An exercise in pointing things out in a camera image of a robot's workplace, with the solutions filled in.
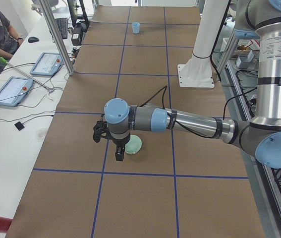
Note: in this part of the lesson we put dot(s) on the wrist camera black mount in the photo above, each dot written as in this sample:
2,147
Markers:
101,130

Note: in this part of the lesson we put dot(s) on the black power adapter box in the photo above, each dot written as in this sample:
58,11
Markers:
76,38

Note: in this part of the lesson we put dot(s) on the far blue teach pendant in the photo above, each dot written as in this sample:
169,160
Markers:
48,64

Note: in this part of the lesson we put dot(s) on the blue teach pendant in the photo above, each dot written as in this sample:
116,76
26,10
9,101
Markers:
15,90
48,64

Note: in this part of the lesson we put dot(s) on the black computer mouse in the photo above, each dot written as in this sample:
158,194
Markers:
33,39

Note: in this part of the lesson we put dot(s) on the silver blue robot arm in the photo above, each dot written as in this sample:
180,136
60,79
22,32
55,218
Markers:
260,137

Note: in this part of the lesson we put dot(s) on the black monitor stand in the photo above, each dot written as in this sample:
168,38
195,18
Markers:
78,14

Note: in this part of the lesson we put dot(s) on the black keyboard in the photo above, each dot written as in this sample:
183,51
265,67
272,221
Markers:
62,25

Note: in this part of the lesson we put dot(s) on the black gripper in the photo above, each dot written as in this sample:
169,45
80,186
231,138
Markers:
119,143

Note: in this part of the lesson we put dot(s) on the mint green bowl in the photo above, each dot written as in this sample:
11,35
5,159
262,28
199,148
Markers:
134,145

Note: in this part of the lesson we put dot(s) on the small black square pad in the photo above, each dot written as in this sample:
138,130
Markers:
19,125

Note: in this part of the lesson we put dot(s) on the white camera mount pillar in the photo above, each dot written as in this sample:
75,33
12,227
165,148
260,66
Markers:
197,72

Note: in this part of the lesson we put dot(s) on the aluminium frame post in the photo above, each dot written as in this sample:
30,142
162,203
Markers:
51,23

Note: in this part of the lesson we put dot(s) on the light blue plastic cup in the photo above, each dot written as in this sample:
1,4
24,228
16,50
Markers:
136,27

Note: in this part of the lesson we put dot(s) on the near blue teach pendant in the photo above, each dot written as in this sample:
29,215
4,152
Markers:
15,90

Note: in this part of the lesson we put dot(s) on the green handled metal rod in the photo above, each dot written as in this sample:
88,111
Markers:
25,74

